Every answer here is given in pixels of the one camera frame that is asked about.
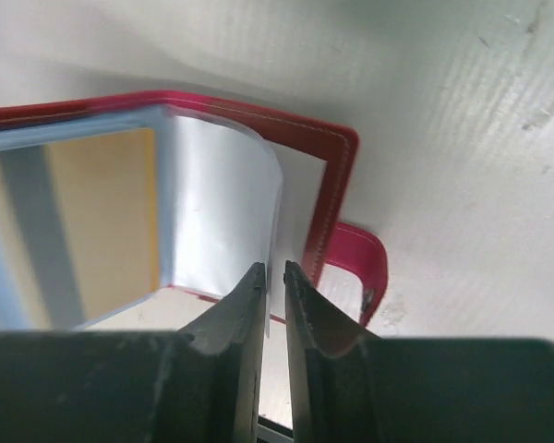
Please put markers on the red leather card holder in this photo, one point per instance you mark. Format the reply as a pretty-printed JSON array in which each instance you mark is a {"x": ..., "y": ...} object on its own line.
[{"x": 236, "y": 184}]

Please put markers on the gold card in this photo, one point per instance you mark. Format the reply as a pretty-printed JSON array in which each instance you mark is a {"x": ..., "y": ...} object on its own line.
[{"x": 78, "y": 224}]

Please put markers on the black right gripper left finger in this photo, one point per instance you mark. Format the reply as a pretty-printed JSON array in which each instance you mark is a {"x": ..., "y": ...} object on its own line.
[{"x": 195, "y": 384}]

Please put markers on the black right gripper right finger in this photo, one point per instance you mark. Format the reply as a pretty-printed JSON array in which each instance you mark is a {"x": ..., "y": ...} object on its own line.
[{"x": 350, "y": 385}]

